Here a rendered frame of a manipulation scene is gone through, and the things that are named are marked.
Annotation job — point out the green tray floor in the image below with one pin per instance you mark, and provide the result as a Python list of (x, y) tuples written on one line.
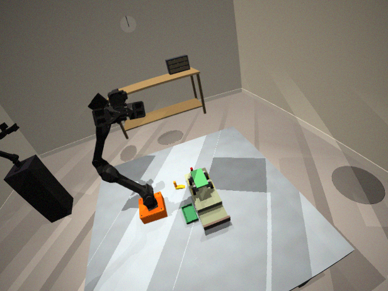
[(189, 213)]

